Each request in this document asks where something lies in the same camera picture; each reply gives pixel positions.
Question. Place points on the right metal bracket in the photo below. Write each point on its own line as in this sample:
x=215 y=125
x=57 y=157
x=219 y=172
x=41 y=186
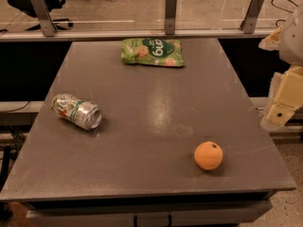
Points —
x=249 y=23

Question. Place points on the left metal bracket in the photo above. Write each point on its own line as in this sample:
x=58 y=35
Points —
x=47 y=26

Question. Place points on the green rice chip bag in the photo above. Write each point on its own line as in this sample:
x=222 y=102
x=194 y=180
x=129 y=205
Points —
x=150 y=51

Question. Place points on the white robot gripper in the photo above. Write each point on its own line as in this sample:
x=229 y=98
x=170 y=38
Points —
x=292 y=44

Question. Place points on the metal barrier rail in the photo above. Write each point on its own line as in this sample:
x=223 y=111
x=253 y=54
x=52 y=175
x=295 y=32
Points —
x=102 y=35

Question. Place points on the black office chair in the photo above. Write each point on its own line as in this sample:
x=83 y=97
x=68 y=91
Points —
x=26 y=7

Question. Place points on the silver green soda can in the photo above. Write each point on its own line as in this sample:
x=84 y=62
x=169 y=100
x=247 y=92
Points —
x=82 y=113

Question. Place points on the metal bracket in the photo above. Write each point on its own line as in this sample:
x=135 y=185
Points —
x=47 y=26
x=170 y=16
x=249 y=23

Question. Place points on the middle metal bracket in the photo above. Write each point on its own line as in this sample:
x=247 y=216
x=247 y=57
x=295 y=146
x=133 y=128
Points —
x=170 y=16

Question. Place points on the orange fruit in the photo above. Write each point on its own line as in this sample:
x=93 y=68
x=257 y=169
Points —
x=208 y=155

